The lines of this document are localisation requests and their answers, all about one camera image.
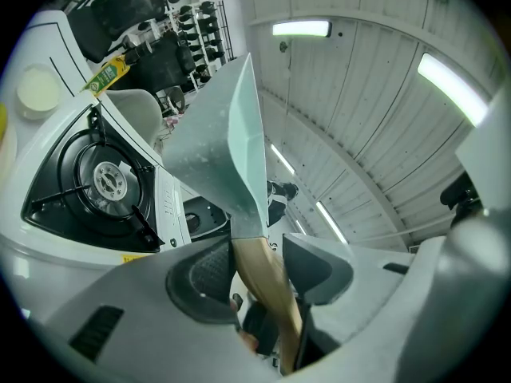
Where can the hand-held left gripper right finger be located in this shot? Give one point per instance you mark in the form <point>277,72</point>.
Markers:
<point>371,313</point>

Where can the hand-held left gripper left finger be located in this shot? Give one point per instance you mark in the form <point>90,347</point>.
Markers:
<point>159,325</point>

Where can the light green cutting board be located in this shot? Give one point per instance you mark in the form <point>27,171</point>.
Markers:
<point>207,142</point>

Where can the ceiling light panel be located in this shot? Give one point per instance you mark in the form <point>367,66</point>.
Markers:
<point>282,159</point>
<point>451,88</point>
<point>331,222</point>
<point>301,28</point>

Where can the white chair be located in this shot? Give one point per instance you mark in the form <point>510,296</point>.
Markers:
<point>135,110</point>

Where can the white plate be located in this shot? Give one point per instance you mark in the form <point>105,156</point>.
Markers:
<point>10,150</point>

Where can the yellow oil bottle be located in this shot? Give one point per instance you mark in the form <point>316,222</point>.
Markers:
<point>105,76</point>

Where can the yellow corn cob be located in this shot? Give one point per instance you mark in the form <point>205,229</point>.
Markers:
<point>3,122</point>

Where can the small white bowl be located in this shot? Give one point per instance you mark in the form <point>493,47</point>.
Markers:
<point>38,92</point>

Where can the black mesh office chair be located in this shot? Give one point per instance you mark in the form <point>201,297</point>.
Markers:
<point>120,6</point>

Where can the black head-mounted camera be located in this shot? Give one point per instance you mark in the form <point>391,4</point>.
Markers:
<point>459,196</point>

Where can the wall shelf of black headsets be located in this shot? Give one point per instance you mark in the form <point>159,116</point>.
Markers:
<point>199,26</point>

